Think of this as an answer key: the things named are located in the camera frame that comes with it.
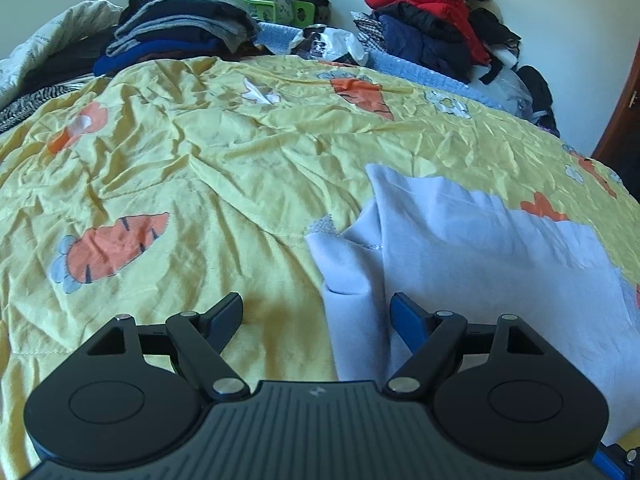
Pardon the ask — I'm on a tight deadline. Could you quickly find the black bag by wall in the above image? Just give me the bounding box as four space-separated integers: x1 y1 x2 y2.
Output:
516 65 560 138

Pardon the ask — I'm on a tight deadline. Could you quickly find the brown wooden door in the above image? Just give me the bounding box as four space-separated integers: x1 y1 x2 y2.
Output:
592 49 639 172

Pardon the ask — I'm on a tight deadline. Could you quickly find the white floral duvet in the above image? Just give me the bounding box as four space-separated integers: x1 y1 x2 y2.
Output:
1 0 122 132

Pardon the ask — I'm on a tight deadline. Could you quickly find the white printed plastic bag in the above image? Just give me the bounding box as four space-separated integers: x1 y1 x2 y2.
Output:
288 24 369 66

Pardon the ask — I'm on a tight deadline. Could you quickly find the green plastic chair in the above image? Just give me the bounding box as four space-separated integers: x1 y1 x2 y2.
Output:
235 0 317 26

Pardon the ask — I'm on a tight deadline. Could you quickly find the navy blue jacket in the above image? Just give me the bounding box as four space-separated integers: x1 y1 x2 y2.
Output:
373 1 472 84

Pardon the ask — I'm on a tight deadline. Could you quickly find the light purple small garment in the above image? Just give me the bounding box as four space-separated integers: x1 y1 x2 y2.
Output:
306 165 639 443

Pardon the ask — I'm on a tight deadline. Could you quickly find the red padded jacket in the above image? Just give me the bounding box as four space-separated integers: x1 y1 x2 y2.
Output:
364 0 490 65

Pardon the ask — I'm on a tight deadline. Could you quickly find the stack of dark folded clothes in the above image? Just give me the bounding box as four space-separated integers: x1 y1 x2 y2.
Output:
93 0 258 76

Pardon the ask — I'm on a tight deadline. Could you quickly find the light blue bed blanket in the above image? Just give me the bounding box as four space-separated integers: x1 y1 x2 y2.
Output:
257 22 504 110

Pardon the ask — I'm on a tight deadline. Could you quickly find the yellow carrot print quilt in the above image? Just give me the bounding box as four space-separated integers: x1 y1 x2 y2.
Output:
1 56 639 479

